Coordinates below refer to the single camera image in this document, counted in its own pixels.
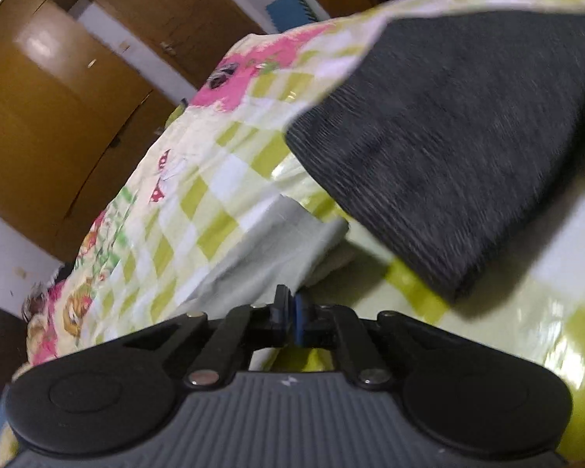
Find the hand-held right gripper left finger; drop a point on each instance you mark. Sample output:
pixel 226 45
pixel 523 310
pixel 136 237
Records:
pixel 282 317

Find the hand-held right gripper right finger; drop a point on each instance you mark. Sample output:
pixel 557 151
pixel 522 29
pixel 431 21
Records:
pixel 300 321

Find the grey-green pants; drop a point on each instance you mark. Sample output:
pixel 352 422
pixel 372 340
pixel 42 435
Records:
pixel 268 253

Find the dark grey folded pants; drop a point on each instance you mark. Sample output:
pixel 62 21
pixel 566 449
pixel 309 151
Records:
pixel 443 146

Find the bed with checked cover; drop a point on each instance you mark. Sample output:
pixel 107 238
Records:
pixel 200 204

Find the pile of clothes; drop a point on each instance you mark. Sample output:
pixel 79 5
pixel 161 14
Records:
pixel 36 297

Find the small black cloth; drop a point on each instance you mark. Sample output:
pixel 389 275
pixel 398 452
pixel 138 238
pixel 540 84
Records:
pixel 220 76

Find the cartoon printed quilt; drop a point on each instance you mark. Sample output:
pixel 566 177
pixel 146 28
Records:
pixel 253 58

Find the brown wooden wardrobe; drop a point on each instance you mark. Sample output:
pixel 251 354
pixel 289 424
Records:
pixel 44 131

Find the brown wooden door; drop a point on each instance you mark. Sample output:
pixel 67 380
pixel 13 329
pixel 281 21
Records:
pixel 190 14

